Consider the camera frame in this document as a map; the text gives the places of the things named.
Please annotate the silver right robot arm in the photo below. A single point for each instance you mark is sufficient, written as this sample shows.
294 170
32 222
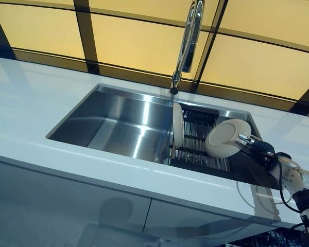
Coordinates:
296 180

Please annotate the stainless steel kitchen sink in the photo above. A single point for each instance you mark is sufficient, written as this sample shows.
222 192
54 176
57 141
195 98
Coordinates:
113 128

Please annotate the black sink dish rack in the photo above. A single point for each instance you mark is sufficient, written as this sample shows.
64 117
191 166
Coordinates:
195 157

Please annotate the beige round ceramic plate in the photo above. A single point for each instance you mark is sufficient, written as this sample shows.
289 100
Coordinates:
178 128
221 141

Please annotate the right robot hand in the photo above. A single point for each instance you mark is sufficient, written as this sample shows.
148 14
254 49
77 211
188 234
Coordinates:
262 150

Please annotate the chrome pull-down kitchen faucet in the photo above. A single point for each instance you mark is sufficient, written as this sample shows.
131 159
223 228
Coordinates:
188 46

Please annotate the wide white cabinet door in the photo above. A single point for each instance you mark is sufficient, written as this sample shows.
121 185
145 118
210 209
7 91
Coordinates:
54 211

